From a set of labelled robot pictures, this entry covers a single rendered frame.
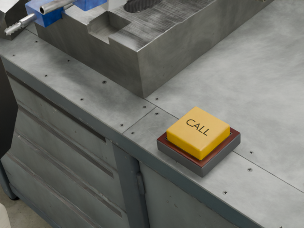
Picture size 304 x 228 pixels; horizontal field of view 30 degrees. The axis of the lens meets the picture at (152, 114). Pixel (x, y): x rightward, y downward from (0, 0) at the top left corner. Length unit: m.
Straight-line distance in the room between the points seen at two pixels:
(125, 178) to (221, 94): 0.27
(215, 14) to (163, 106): 0.17
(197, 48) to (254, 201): 0.29
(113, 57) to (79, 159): 0.38
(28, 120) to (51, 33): 0.36
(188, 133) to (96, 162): 0.43
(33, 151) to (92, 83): 0.52
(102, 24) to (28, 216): 1.00
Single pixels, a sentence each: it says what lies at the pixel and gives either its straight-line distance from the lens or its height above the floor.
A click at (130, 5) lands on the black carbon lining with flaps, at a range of 0.89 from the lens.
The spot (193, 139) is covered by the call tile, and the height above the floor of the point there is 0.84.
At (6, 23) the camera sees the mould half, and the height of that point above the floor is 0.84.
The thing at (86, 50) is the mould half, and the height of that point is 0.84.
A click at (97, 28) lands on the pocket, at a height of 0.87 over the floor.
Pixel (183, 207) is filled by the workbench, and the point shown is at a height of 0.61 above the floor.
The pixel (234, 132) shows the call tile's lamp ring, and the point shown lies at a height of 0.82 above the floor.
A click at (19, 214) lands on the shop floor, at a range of 1.79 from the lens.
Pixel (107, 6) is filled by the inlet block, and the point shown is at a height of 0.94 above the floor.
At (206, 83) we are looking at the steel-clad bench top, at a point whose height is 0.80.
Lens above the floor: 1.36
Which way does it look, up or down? 43 degrees down
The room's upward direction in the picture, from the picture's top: 8 degrees counter-clockwise
